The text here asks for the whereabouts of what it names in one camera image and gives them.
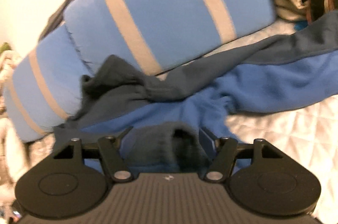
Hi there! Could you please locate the blue navy fleece jacket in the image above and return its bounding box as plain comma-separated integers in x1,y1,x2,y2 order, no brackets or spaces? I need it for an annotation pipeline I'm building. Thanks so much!
54,11,337,172

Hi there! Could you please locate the white quilted bed cover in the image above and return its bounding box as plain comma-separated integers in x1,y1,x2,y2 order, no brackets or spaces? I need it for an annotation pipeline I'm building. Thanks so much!
0,18,338,224

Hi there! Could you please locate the blue striped pillow left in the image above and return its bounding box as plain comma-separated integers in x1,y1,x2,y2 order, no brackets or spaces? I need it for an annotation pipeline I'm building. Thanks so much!
4,25,92,142

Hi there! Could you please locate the blue striped pillow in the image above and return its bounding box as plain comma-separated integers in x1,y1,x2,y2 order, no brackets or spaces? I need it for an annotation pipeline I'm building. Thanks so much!
64,0,276,75
4,25,92,142

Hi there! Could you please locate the green and cream blanket pile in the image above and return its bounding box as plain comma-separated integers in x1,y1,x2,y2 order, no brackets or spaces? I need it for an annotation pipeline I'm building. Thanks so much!
0,42,22,114

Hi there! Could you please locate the blue striped pillow right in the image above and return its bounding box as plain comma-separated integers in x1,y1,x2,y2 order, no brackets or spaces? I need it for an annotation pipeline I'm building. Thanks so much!
64,0,276,75

